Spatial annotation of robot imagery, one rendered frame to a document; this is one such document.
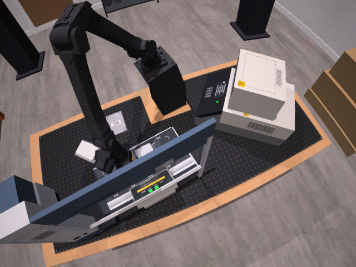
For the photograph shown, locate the white thermal cycler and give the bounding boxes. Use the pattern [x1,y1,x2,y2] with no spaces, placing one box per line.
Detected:
[195,49,295,146]

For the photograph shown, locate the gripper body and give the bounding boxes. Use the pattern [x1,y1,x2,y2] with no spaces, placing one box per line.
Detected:
[114,144,132,169]

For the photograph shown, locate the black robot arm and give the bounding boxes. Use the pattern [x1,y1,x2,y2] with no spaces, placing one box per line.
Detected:
[49,1,168,174]

